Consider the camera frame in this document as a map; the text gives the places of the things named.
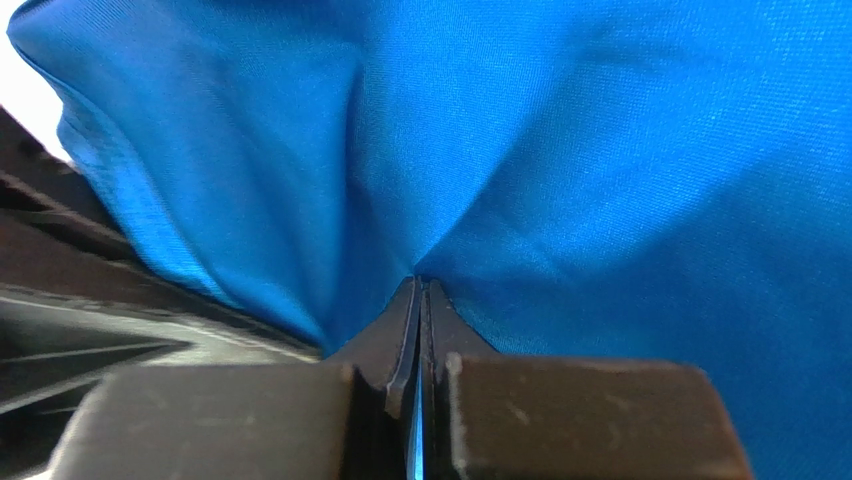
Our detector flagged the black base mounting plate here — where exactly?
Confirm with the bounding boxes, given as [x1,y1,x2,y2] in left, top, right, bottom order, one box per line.
[1,114,318,479]

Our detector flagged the blue cloth napkin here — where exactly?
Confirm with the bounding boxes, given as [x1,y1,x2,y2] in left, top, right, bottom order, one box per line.
[8,1,851,479]

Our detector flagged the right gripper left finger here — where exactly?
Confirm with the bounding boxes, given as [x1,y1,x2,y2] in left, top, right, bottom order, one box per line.
[49,278,422,479]

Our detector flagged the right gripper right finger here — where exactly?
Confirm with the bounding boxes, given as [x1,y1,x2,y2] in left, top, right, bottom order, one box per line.
[420,281,753,479]

